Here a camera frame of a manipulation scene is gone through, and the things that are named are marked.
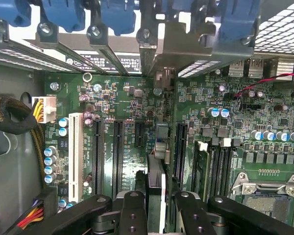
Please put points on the short black expansion slot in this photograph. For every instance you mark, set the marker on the short black expansion slot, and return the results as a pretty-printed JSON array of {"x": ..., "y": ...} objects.
[{"x": 139, "y": 134}]

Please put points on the metal USB port block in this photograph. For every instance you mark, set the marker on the metal USB port block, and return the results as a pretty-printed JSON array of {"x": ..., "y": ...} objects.
[{"x": 245, "y": 68}]

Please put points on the black open PC case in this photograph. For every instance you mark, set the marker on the black open PC case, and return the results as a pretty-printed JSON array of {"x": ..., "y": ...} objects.
[{"x": 14, "y": 159}]

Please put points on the white power connector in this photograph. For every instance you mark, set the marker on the white power connector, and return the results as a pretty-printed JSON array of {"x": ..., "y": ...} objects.
[{"x": 49, "y": 107}]

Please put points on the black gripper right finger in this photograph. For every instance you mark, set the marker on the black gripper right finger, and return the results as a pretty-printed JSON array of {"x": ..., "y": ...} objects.
[{"x": 193, "y": 218}]

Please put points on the blue slot retention clip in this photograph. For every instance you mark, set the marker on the blue slot retention clip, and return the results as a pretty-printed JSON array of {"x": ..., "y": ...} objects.
[
  {"x": 63, "y": 14},
  {"x": 176, "y": 6},
  {"x": 237, "y": 19},
  {"x": 117, "y": 17},
  {"x": 12, "y": 12}
]

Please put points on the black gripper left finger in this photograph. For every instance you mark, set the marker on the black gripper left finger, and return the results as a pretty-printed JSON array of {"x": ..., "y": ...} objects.
[{"x": 133, "y": 215}]

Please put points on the white expansion slot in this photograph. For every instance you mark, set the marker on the white expansion slot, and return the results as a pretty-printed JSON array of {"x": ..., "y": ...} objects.
[{"x": 76, "y": 156}]

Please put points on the long black expansion slot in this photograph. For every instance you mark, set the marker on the long black expansion slot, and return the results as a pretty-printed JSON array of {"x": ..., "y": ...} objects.
[
  {"x": 118, "y": 156},
  {"x": 181, "y": 151},
  {"x": 98, "y": 156}
]

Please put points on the black RAM slot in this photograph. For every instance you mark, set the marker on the black RAM slot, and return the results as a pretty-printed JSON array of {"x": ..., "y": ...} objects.
[
  {"x": 226, "y": 169},
  {"x": 214, "y": 169}
]

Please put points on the green motherboard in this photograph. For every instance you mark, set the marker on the green motherboard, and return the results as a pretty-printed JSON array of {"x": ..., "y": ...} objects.
[{"x": 127, "y": 102}]

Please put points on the CPU socket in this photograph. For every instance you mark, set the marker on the CPU socket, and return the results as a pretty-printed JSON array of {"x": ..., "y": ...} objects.
[{"x": 264, "y": 205}]

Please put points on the metal expansion slot cover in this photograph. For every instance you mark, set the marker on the metal expansion slot cover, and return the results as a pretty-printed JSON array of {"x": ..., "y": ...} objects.
[
  {"x": 147, "y": 54},
  {"x": 0, "y": 34},
  {"x": 98, "y": 36},
  {"x": 47, "y": 33}
]

